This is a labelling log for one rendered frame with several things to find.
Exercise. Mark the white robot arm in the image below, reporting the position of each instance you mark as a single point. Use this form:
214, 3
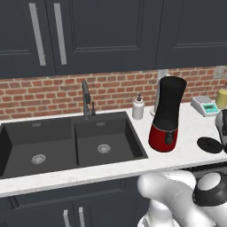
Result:
165, 189

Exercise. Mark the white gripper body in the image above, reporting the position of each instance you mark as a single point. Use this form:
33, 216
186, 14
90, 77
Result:
224, 143

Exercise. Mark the grey wall outlet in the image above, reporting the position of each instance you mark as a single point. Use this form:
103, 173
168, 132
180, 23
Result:
162, 74
220, 72

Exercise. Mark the white soap dispenser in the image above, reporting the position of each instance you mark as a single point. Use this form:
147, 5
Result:
137, 108

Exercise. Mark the dark wall cupboard door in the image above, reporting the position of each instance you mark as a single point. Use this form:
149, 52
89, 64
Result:
106, 32
195, 29
14, 35

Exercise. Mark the yellow jar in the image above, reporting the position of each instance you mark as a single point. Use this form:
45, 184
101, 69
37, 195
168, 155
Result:
222, 99

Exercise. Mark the red and black blender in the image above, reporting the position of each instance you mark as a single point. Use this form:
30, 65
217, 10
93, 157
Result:
167, 118

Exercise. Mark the dark base cupboard door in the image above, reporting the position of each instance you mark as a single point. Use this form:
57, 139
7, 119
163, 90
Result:
109, 204
35, 209

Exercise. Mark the white kitchen scale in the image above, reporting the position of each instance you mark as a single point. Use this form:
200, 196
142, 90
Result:
204, 105

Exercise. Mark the black double sink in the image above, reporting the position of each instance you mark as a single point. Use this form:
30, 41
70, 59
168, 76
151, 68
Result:
100, 139

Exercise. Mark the dark grey tap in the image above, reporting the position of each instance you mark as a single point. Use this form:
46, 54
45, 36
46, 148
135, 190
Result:
85, 97

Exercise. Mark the black round blender lid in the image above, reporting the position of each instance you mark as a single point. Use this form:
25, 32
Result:
209, 145

